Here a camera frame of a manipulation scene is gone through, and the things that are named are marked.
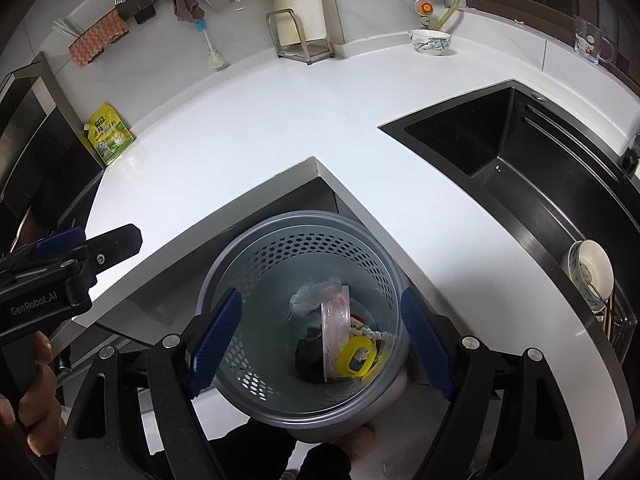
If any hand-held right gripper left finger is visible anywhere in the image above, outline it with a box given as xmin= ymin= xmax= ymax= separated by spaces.
xmin=54 ymin=287 xmax=244 ymax=480

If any person's left leg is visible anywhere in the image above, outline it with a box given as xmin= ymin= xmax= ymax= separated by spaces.
xmin=207 ymin=417 xmax=301 ymax=480

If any person's right foot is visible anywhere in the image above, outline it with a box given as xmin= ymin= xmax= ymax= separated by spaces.
xmin=327 ymin=422 xmax=377 ymax=461

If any printed glass mug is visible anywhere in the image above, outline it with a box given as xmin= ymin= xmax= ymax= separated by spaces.
xmin=574 ymin=16 xmax=615 ymax=67

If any yellow green refill pouch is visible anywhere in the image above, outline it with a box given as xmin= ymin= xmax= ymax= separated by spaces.
xmin=82 ymin=103 xmax=135 ymax=166

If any grey perforated waste bin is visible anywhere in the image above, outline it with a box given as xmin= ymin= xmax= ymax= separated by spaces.
xmin=196 ymin=210 xmax=413 ymax=443

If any brown hanging rag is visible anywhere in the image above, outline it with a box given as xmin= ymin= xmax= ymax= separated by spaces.
xmin=172 ymin=0 xmax=207 ymax=25

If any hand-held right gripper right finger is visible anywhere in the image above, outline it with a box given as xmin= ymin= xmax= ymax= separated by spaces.
xmin=400 ymin=287 xmax=586 ymax=480

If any black kitchen sink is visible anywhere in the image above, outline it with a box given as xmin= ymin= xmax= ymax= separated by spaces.
xmin=378 ymin=79 xmax=640 ymax=376

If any yellow plastic ring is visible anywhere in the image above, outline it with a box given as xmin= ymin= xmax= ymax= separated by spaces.
xmin=336 ymin=335 xmax=378 ymax=377

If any dark grey cloth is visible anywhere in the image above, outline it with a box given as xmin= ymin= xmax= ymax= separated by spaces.
xmin=295 ymin=327 xmax=326 ymax=383

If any yellowish gas hose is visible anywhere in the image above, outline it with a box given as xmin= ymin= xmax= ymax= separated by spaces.
xmin=435 ymin=0 xmax=463 ymax=31

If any black sink drain rack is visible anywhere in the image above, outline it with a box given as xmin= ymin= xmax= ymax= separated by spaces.
xmin=597 ymin=287 xmax=640 ymax=358

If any dark sink faucet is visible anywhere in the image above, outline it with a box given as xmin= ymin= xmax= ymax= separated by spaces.
xmin=622 ymin=132 xmax=640 ymax=176

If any white paper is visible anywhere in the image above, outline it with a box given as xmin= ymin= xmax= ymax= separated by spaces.
xmin=350 ymin=324 xmax=383 ymax=343

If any person's left hand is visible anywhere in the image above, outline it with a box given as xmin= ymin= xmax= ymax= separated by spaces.
xmin=0 ymin=332 xmax=66 ymax=456

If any black cooktop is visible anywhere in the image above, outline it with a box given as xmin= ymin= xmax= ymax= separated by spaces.
xmin=50 ymin=167 xmax=107 ymax=241

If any patterned ceramic bowl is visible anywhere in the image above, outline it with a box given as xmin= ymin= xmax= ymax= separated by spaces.
xmin=407 ymin=29 xmax=453 ymax=57

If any bundle of white straws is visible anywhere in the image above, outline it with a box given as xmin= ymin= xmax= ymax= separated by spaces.
xmin=51 ymin=17 xmax=83 ymax=41

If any orange wavy sponge cloth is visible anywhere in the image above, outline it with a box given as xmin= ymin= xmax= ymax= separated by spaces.
xmin=68 ymin=12 xmax=130 ymax=68

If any pink packet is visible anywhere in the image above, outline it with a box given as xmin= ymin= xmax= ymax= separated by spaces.
xmin=320 ymin=285 xmax=351 ymax=381

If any person's right leg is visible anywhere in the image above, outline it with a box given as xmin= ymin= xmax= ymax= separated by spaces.
xmin=295 ymin=442 xmax=353 ymax=480

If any clear plastic bag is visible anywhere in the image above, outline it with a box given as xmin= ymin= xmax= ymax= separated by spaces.
xmin=287 ymin=280 xmax=348 ymax=321

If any steel board rack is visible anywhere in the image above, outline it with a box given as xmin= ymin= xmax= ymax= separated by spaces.
xmin=266 ymin=8 xmax=335 ymax=65

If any person's leg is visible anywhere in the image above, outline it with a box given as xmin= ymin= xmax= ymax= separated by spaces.
xmin=207 ymin=417 xmax=301 ymax=480
xmin=295 ymin=442 xmax=353 ymax=480

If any blue white bottle brush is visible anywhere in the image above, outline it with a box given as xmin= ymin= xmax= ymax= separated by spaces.
xmin=192 ymin=19 xmax=226 ymax=70

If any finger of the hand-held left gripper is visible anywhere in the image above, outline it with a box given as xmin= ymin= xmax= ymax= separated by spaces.
xmin=82 ymin=223 xmax=144 ymax=273
xmin=0 ymin=227 xmax=87 ymax=267

